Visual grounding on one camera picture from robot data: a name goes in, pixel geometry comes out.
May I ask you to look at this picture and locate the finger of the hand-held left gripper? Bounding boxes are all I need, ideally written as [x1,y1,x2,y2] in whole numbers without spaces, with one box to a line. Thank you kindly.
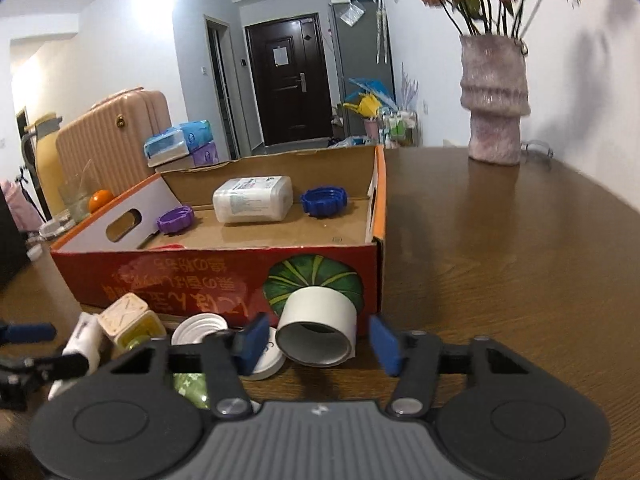
[0,322,57,346]
[0,352,90,386]

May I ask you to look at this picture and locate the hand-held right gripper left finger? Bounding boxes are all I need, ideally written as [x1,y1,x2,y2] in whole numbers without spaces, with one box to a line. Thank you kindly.
[107,312,271,420]

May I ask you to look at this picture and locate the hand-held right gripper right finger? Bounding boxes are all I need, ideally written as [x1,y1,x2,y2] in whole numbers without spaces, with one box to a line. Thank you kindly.
[369,314,531,420]

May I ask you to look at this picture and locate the white tape roll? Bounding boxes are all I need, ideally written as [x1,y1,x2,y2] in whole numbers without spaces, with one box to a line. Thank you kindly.
[275,287,357,367]

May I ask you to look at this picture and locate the red printed cardboard box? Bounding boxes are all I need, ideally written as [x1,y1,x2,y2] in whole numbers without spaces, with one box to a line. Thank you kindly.
[50,145,387,324]

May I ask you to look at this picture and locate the white plastic bottle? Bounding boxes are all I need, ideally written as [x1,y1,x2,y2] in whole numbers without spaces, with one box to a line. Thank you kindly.
[212,175,295,225]

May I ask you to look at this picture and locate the purple plastic lid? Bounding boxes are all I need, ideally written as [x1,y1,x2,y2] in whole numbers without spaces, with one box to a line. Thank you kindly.
[156,204,196,235]

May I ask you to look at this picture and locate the white jar lid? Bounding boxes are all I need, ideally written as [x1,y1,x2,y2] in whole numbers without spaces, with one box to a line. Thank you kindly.
[171,313,227,346]
[245,327,287,381]

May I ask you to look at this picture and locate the beige cube-lidded yellow jar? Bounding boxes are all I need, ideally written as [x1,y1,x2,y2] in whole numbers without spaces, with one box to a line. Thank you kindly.
[97,292,167,357]

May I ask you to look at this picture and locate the green patterned packet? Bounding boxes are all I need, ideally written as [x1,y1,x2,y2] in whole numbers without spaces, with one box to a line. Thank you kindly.
[172,372,209,409]

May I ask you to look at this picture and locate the black paper bag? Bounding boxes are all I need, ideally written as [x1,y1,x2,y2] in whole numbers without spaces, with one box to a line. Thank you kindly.
[0,192,29,292]

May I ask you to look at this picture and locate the pink cloth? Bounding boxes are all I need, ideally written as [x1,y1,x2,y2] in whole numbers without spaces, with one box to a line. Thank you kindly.
[0,179,45,234]

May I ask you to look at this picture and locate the clear glass cup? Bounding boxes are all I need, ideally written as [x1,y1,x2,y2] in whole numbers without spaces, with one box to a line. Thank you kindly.
[57,160,94,224]

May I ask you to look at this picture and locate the orange fruit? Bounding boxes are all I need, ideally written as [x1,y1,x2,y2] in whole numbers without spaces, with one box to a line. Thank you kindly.
[88,189,115,213]

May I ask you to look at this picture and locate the blue plastic lid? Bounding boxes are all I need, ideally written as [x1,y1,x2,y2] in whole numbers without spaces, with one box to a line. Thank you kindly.
[300,186,349,220]

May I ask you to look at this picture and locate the yellow thermos jug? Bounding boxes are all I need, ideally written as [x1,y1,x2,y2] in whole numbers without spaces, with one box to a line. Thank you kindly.
[22,114,67,217]

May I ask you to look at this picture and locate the purple tissue pack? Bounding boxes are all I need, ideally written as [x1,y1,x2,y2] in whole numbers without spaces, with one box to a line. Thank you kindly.
[191,141,221,166]

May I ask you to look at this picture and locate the pink ribbed suitcase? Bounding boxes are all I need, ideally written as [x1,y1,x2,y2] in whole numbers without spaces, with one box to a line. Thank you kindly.
[55,88,174,197]

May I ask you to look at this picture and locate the blue tissue pack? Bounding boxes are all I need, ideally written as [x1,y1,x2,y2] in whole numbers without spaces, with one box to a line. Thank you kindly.
[143,120,213,167]

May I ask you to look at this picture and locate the white rack with bottles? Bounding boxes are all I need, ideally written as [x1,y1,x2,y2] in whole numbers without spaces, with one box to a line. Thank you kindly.
[379,107,419,149]

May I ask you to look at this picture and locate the yellow watering can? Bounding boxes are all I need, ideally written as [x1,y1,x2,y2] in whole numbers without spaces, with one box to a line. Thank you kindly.
[342,92,382,117]

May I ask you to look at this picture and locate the eyeglasses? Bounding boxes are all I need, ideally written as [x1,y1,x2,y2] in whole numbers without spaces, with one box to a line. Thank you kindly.
[520,138,555,162]

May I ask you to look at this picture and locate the dark entrance door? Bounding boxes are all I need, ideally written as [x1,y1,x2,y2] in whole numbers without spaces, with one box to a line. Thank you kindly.
[244,13,334,147]

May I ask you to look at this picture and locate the textured pink ceramic vase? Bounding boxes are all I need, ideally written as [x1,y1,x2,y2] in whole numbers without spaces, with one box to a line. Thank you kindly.
[459,34,531,166]

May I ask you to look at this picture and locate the grey refrigerator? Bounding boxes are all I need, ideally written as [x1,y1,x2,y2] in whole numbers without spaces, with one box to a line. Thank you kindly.
[327,0,397,122]

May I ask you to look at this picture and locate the folded umbrella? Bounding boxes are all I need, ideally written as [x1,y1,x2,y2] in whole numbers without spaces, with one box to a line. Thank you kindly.
[373,0,390,65]

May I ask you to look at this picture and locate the paper note on refrigerator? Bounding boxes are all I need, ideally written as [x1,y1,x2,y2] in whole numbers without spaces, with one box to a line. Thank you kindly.
[339,2,366,26]

